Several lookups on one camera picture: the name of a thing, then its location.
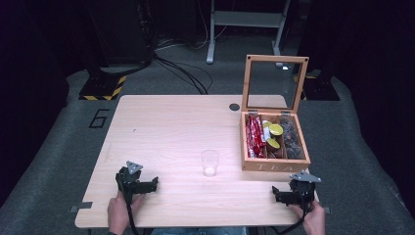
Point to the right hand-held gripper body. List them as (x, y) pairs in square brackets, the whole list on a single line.
[(303, 187)]

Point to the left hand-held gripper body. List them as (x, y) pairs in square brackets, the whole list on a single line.
[(129, 178)]

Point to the person's right hand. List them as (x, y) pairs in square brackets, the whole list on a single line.
[(313, 218)]

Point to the person's left hand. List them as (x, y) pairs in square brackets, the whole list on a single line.
[(118, 210)]

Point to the wooden box with glass lid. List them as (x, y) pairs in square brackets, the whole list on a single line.
[(274, 166)]

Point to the heap of dark tea bags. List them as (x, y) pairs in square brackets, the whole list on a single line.
[(293, 140)]

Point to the grey tape strip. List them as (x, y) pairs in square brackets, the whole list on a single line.
[(81, 206)]

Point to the bunch of red stick packets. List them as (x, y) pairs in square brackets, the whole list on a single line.
[(255, 135)]

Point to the clear plastic cup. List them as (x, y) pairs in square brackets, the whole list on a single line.
[(209, 163)]

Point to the round grey table grommet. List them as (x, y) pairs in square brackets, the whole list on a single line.
[(234, 106)]

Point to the black yellow striped stand base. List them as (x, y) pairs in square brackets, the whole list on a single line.
[(103, 87)]

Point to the dark stand base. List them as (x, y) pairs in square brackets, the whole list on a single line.
[(321, 89)]

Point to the white metal stand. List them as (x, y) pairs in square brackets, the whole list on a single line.
[(244, 19)]

